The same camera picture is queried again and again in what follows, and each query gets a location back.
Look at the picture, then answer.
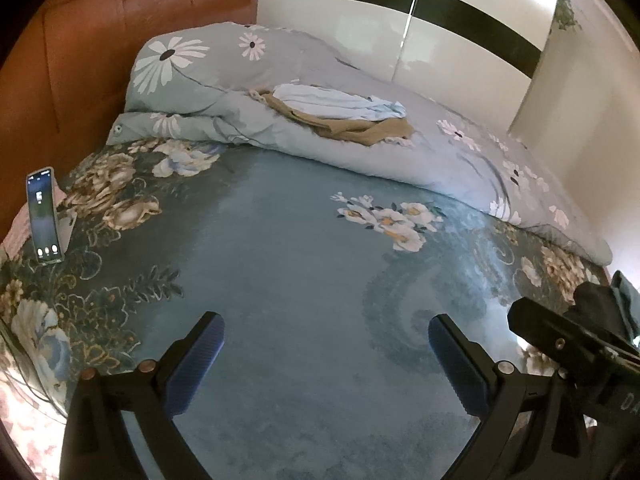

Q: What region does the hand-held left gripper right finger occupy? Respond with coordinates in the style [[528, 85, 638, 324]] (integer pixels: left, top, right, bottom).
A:
[[427, 313, 601, 480]]

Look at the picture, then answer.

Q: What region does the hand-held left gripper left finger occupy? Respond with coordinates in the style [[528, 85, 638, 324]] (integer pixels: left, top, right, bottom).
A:
[[60, 311, 226, 480]]

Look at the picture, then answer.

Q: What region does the tan garment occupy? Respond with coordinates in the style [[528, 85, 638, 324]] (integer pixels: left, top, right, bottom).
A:
[[249, 88, 416, 147]]

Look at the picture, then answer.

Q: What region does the pale blue t-shirt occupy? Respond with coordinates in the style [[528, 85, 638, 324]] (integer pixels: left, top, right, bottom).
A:
[[274, 82, 408, 122]]

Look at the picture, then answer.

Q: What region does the pink floral bed sheet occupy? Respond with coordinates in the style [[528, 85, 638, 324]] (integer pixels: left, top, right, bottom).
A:
[[0, 310, 71, 476]]

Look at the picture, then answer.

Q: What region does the grey daisy print duvet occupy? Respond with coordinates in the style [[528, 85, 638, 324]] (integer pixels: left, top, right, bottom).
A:
[[106, 22, 613, 266]]

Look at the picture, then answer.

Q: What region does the white wardrobe with black stripe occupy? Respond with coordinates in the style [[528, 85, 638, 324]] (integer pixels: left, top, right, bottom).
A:
[[256, 0, 561, 136]]

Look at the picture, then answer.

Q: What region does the smartphone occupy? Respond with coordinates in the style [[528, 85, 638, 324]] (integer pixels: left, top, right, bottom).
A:
[[26, 166, 65, 264]]

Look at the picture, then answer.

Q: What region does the dark teal cloth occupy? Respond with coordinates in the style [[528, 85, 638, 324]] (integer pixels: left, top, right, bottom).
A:
[[611, 270, 640, 342]]

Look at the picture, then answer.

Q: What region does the white phone stand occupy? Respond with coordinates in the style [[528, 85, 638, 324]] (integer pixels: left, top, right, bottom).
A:
[[54, 207, 79, 252]]

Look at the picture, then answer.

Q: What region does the teal floral blanket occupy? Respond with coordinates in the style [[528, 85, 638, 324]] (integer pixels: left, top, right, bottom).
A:
[[0, 137, 616, 480]]

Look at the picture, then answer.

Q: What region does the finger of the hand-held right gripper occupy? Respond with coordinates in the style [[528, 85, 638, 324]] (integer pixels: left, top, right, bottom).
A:
[[507, 296, 636, 376]]

